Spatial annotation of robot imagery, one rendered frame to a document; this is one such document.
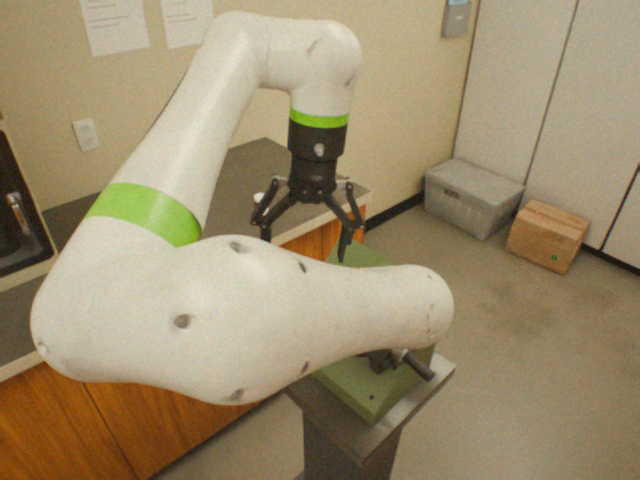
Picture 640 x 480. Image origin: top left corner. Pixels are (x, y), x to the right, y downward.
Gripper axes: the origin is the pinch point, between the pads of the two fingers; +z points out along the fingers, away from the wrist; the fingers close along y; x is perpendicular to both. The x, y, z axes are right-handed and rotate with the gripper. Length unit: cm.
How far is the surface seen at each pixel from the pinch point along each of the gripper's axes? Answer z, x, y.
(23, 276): 37, 33, -78
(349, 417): 30.8, -15.0, 10.8
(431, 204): 105, 204, 115
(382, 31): -14, 184, 51
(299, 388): 31.7, -7.2, 0.9
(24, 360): 39, 5, -65
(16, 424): 62, 1, -73
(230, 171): 33, 98, -23
